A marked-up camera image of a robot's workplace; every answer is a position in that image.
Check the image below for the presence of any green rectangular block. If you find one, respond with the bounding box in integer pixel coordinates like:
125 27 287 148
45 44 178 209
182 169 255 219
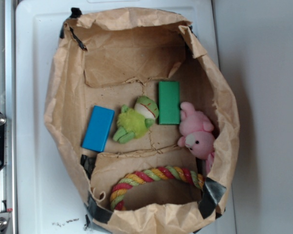
159 81 180 125

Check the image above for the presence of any blue rectangular block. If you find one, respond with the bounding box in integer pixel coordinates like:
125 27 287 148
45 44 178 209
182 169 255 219
82 106 114 152

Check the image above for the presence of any brown paper bag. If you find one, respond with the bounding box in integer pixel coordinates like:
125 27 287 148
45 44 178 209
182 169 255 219
44 8 240 234

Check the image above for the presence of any green frog plush toy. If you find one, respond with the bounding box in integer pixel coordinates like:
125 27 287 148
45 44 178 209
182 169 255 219
112 96 159 144

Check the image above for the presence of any pink pig plush toy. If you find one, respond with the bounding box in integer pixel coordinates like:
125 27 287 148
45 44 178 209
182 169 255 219
177 102 215 174

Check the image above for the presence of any multicolour rope ring toy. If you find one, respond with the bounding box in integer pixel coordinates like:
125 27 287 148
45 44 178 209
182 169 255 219
110 166 205 211

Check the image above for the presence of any aluminium frame rail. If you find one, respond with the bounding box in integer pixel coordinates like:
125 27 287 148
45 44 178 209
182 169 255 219
0 0 18 234

